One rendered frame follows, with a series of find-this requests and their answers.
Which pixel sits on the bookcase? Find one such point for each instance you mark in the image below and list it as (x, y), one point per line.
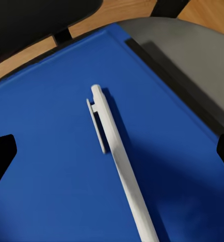
(207, 13)

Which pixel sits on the pen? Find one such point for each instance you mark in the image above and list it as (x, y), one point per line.
(135, 199)

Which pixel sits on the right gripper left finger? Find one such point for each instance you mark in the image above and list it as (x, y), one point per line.
(8, 150)

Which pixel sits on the folder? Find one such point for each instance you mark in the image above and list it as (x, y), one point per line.
(62, 187)

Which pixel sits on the swivel chair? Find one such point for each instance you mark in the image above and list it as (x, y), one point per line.
(192, 54)

